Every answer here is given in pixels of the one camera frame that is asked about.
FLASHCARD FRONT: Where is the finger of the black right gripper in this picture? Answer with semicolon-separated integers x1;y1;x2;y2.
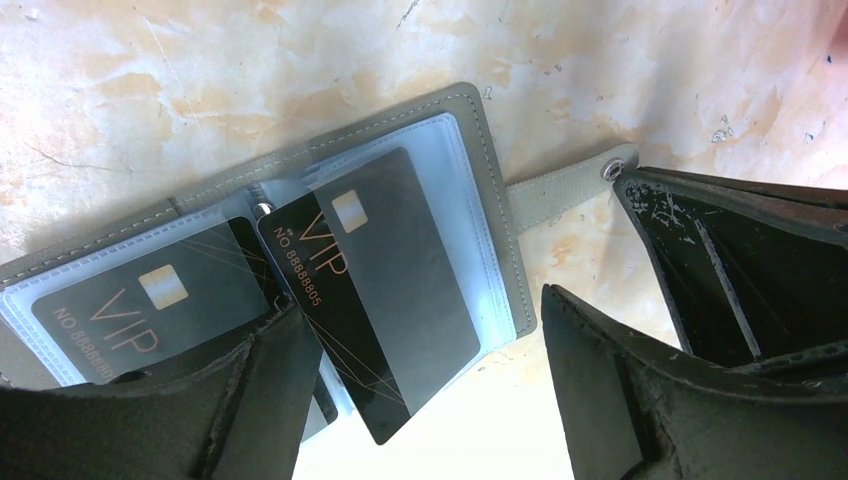
613;167;847;385

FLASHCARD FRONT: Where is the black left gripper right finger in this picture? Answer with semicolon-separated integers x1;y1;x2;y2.
541;285;847;479

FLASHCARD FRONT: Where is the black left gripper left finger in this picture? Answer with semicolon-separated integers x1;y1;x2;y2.
1;306;322;479

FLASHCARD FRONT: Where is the black credit card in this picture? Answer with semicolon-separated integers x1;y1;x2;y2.
30;217;281;384

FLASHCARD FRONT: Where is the grey leather card holder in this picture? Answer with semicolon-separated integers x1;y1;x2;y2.
1;83;639;439

